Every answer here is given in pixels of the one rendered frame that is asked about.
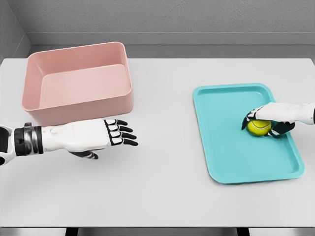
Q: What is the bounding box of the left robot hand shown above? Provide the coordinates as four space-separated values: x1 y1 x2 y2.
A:
65 118 139 160

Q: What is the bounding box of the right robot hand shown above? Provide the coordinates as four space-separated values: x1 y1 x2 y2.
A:
241 102 301 140

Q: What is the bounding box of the yellow tennis ball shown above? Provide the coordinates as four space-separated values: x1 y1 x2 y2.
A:
247 119 272 137

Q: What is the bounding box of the pink basket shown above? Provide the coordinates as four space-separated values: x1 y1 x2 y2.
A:
20 41 134 126

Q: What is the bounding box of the blue tray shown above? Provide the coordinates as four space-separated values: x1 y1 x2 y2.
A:
192 83 305 184

